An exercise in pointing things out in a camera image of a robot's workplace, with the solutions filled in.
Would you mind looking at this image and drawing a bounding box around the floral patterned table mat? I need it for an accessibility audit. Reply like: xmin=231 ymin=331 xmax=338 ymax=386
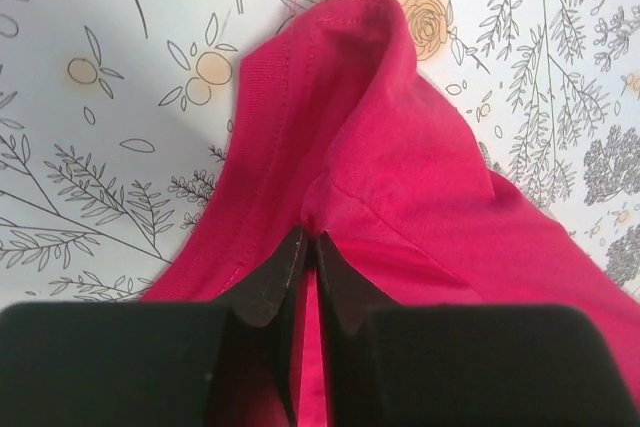
xmin=1 ymin=0 xmax=639 ymax=304

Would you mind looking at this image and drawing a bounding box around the magenta pink t-shirt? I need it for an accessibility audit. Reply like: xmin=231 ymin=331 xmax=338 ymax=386
xmin=146 ymin=0 xmax=639 ymax=426

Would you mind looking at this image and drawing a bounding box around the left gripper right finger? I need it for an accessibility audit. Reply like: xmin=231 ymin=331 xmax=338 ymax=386
xmin=315 ymin=236 xmax=639 ymax=426

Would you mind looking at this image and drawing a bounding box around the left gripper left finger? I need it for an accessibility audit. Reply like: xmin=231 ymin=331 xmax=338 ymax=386
xmin=1 ymin=228 xmax=306 ymax=426

